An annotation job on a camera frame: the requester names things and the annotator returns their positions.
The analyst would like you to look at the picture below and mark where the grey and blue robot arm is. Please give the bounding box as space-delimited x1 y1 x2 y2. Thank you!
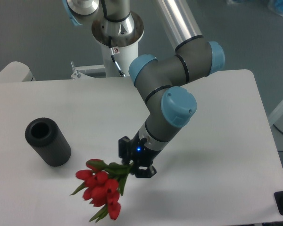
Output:
63 0 225 178

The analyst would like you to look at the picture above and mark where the blue plastic bag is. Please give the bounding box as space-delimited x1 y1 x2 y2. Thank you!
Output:
268 0 283 16

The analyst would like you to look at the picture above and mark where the black ribbed cylindrical vase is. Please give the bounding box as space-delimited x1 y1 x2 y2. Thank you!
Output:
25 118 71 167

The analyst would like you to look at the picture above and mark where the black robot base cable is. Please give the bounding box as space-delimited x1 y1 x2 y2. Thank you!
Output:
108 35 126 77

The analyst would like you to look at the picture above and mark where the red tulip bouquet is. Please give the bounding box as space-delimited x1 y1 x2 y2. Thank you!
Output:
71 159 133 222

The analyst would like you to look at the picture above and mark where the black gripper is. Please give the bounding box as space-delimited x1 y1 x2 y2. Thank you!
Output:
118 133 160 178

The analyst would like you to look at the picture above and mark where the white rounded side table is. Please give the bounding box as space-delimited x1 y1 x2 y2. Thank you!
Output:
0 61 36 84

